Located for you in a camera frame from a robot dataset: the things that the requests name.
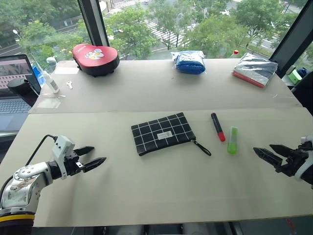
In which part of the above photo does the blue plastic bag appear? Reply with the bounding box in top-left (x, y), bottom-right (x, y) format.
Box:
top-left (31, 60), bottom-right (47, 84)

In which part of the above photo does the red book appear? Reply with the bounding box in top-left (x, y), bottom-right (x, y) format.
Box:
top-left (232, 52), bottom-right (279, 89)

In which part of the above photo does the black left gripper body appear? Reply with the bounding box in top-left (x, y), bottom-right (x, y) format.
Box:
top-left (64, 149), bottom-right (85, 176)

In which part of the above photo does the small white tube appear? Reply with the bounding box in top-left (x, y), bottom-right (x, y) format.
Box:
top-left (43, 72), bottom-right (61, 94)

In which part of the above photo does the laptop computer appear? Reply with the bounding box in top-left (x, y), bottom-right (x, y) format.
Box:
top-left (0, 54), bottom-right (43, 133)

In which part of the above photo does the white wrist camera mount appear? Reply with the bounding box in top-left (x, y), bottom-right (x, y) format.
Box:
top-left (52, 135), bottom-right (76, 181)
top-left (294, 135), bottom-right (313, 182)

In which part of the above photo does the black chair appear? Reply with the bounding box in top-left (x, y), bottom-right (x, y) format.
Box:
top-left (290, 70), bottom-right (313, 109)

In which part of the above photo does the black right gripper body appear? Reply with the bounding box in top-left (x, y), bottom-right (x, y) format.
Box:
top-left (275, 142), bottom-right (311, 177)

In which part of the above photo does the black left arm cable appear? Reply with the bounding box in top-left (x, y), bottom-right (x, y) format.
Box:
top-left (25, 134), bottom-right (58, 167)

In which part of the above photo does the pale green bottle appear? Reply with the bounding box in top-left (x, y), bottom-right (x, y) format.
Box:
top-left (45, 56), bottom-right (58, 74)

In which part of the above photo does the blue cloth in plastic bag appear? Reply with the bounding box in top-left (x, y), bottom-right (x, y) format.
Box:
top-left (170, 50), bottom-right (207, 75)

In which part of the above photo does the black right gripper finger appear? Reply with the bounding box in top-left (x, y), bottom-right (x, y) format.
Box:
top-left (269, 144), bottom-right (293, 158)
top-left (252, 146), bottom-right (284, 170)

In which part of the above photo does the black grid pencil pouch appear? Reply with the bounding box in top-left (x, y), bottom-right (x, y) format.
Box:
top-left (131, 112), bottom-right (212, 157)

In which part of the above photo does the clear plastic sheet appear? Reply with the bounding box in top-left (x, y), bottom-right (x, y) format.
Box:
top-left (36, 94), bottom-right (67, 109)

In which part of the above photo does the dark slanted window frame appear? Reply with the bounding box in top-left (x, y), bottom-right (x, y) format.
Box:
top-left (268, 0), bottom-right (313, 78)

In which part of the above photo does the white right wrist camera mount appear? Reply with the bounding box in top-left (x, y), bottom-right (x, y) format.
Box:
top-left (294, 135), bottom-right (313, 182)

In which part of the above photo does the green highlighter pen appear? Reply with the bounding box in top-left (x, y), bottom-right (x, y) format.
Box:
top-left (227, 126), bottom-right (239, 155)

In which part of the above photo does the black marker with red cap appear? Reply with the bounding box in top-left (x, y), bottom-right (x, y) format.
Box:
top-left (210, 112), bottom-right (226, 142)

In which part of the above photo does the red black heart-shaped pad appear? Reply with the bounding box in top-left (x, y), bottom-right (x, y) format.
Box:
top-left (72, 43), bottom-right (121, 78)

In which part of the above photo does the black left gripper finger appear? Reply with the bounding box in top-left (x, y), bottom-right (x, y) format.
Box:
top-left (74, 146), bottom-right (95, 156)
top-left (82, 157), bottom-right (107, 173)

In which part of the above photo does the green box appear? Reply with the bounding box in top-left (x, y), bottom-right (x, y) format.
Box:
top-left (288, 69), bottom-right (304, 85)

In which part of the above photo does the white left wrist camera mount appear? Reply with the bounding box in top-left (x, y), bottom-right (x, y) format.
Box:
top-left (52, 135), bottom-right (76, 181)

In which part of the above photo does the dark window frame post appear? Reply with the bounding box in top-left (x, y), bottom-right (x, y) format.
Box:
top-left (77, 0), bottom-right (110, 47)

